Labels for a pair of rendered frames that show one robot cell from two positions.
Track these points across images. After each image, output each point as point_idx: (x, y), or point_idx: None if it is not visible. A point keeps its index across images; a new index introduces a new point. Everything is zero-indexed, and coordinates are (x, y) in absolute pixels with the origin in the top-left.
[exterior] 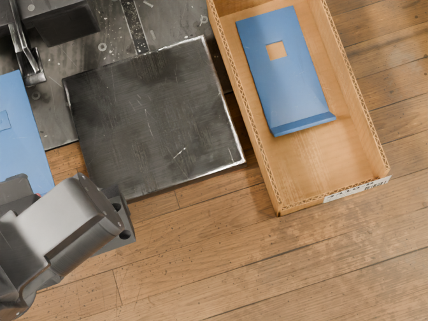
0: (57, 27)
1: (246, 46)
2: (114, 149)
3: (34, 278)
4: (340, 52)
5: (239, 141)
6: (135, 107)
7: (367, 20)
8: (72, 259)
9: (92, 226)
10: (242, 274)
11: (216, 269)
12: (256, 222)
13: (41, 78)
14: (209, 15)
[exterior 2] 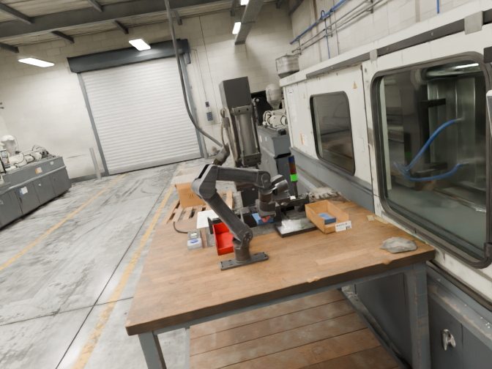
0: None
1: None
2: (285, 228)
3: (272, 182)
4: (334, 206)
5: (314, 224)
6: (290, 223)
7: None
8: (279, 185)
9: (282, 180)
10: (317, 241)
11: (310, 241)
12: (320, 235)
13: None
14: (306, 211)
